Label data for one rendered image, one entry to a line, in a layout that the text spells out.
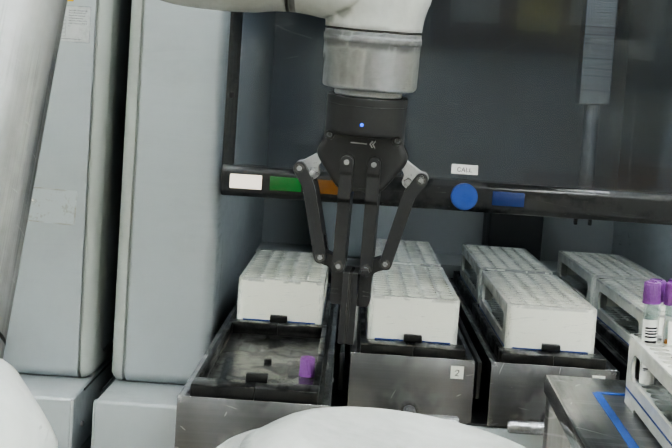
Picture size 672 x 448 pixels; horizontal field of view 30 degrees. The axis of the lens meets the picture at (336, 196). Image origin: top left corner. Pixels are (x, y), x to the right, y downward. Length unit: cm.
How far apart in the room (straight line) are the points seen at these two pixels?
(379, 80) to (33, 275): 54
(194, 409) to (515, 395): 40
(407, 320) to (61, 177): 43
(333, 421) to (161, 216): 107
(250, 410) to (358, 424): 73
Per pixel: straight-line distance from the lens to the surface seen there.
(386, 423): 40
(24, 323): 150
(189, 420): 114
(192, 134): 144
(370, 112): 113
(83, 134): 146
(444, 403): 138
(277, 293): 146
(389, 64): 112
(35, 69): 48
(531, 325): 141
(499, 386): 138
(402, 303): 139
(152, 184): 145
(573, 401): 116
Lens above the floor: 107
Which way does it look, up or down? 4 degrees down
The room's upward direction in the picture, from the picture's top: 4 degrees clockwise
